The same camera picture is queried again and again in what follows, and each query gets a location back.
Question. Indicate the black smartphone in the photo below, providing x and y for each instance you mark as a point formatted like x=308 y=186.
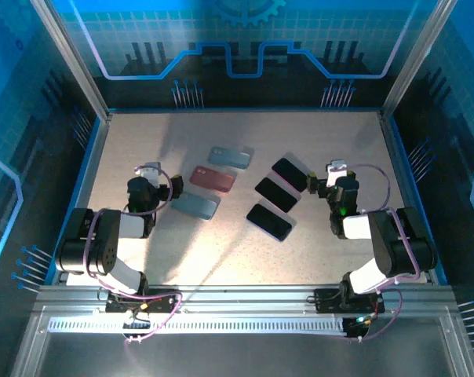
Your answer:
x=277 y=194
x=269 y=222
x=292 y=174

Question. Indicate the blue-grey phone case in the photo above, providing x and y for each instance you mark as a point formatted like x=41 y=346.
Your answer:
x=229 y=158
x=195 y=206

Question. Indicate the red phone case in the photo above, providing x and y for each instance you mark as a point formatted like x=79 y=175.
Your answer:
x=212 y=178

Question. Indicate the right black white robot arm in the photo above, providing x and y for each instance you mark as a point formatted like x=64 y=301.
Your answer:
x=394 y=243

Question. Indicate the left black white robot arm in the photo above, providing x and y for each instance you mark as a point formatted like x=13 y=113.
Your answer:
x=103 y=243

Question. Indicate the black control board with LED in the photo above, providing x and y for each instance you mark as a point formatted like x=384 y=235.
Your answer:
x=356 y=328

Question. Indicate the blue circuit print side panel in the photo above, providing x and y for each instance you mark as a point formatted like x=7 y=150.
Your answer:
x=464 y=118
x=9 y=118

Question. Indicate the wide blue circuit print panel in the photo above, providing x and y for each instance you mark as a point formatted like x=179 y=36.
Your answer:
x=241 y=23

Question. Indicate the grey metal plate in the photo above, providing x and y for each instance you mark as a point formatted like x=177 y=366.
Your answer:
x=241 y=357

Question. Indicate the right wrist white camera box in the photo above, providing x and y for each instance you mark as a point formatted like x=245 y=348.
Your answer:
x=336 y=170

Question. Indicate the aluminium table side rail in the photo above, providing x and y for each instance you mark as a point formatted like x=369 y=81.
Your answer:
x=93 y=157
x=396 y=157

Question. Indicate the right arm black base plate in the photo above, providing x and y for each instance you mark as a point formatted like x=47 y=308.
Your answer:
x=327 y=302

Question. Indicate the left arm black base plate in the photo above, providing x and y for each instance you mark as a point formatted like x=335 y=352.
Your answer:
x=164 y=304

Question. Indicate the long aluminium frame rail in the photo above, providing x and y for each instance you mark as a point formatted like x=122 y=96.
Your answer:
x=241 y=298

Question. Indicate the aluminium frame post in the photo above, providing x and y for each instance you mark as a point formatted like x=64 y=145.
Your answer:
x=72 y=59
x=417 y=59

